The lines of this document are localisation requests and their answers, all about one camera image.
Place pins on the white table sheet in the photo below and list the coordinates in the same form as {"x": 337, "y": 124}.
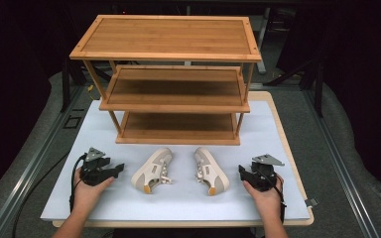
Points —
{"x": 178, "y": 208}

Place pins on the small yellow tag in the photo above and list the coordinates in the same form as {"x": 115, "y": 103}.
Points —
{"x": 90, "y": 88}

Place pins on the small metal clip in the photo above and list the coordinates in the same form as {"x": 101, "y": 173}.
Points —
{"x": 311, "y": 202}

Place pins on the person's left hand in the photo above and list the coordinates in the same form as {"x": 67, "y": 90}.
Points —
{"x": 87, "y": 196}

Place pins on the three-tier bamboo shoe rack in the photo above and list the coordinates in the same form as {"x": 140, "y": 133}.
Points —
{"x": 165, "y": 38}

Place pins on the white metal stand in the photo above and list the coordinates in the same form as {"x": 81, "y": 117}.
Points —
{"x": 263, "y": 43}

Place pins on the beige white sneaker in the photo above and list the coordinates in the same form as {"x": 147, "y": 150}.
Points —
{"x": 211, "y": 172}
{"x": 152, "y": 170}

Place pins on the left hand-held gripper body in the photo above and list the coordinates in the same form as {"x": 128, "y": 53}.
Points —
{"x": 92, "y": 172}

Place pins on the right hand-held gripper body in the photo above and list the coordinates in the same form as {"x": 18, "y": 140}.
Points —
{"x": 263, "y": 177}

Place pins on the grey metal rail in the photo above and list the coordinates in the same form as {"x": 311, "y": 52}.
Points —
{"x": 340, "y": 165}
{"x": 23, "y": 178}

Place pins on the black upright post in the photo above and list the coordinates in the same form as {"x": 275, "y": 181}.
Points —
{"x": 65, "y": 89}

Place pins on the person's right hand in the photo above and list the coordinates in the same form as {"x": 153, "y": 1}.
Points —
{"x": 268, "y": 201}

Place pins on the black stand legs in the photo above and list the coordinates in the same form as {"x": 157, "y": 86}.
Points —
{"x": 318, "y": 95}

